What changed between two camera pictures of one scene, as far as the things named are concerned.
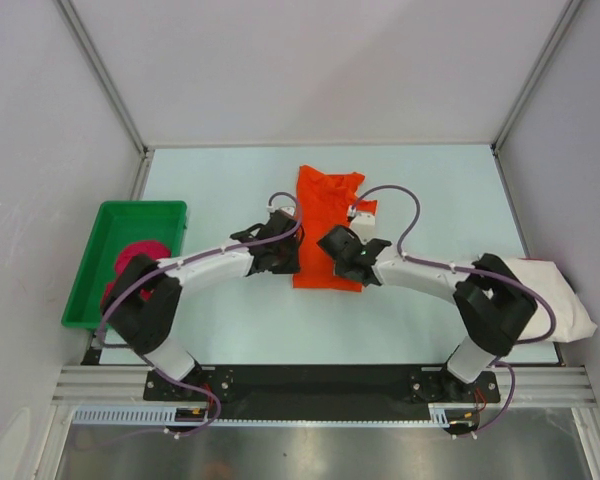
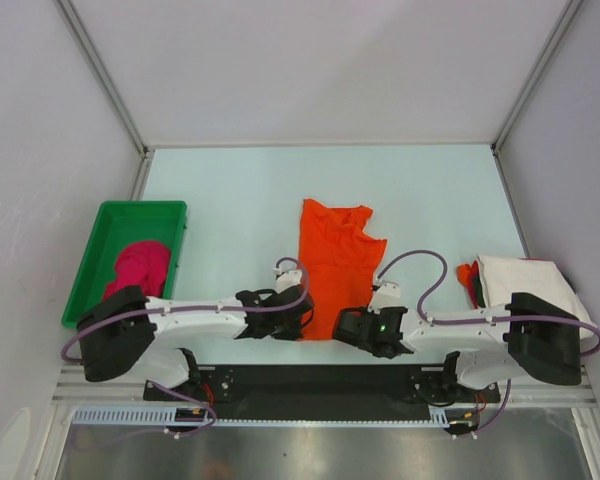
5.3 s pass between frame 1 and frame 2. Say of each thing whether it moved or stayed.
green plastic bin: stayed
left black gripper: moved
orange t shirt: moved
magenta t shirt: stayed
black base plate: stayed
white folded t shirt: stayed
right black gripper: moved
